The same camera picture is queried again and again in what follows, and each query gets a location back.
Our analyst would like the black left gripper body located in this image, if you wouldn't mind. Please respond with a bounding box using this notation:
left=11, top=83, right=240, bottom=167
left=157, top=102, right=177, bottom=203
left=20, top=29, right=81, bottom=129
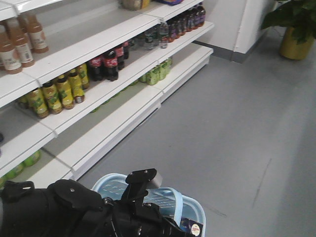
left=105, top=202, right=190, bottom=237

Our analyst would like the light blue plastic basket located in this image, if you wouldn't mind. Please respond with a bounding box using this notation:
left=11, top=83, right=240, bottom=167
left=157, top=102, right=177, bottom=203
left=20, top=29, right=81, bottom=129
left=92, top=173, right=206, bottom=237

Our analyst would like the blue cookie box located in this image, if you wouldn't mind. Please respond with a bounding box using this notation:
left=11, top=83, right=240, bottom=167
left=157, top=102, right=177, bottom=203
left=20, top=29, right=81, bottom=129
left=180, top=218, right=203, bottom=237

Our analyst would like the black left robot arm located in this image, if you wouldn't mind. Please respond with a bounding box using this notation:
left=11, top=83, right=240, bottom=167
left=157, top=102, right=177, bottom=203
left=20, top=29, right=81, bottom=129
left=0, top=179, right=188, bottom=237

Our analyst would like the white supermarket shelf unit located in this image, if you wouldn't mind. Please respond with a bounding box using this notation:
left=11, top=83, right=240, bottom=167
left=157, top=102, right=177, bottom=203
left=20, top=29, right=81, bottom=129
left=0, top=0, right=214, bottom=175

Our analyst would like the potted green plant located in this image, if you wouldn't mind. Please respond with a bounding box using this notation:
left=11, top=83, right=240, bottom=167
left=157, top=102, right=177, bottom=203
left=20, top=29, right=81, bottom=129
left=261, top=0, right=316, bottom=60

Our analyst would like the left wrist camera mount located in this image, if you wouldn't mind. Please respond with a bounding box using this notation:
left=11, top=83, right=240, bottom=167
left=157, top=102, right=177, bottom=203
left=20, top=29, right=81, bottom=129
left=120, top=168, right=162, bottom=207

